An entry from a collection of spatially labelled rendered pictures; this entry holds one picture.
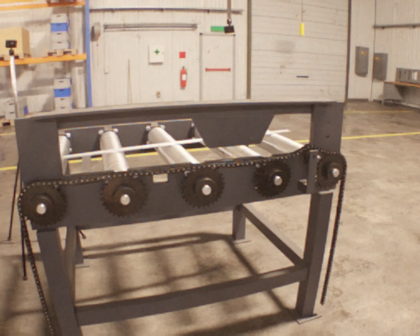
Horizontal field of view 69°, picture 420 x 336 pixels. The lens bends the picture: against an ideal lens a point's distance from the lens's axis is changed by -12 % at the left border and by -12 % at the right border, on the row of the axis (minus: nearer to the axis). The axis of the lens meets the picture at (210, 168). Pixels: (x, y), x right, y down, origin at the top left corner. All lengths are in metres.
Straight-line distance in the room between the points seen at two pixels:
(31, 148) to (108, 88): 9.06
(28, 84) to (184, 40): 4.71
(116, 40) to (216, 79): 3.25
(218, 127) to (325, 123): 0.49
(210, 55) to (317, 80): 4.09
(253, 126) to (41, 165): 0.81
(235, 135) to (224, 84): 9.62
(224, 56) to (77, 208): 9.87
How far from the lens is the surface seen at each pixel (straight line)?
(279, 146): 1.84
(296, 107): 1.48
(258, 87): 11.42
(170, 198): 1.33
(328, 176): 1.54
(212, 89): 10.82
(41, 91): 10.35
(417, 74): 12.90
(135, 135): 2.20
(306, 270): 1.81
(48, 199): 1.22
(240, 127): 1.36
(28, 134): 1.24
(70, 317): 1.55
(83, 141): 2.19
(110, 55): 10.24
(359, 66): 13.71
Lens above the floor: 1.32
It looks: 18 degrees down
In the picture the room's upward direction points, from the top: straight up
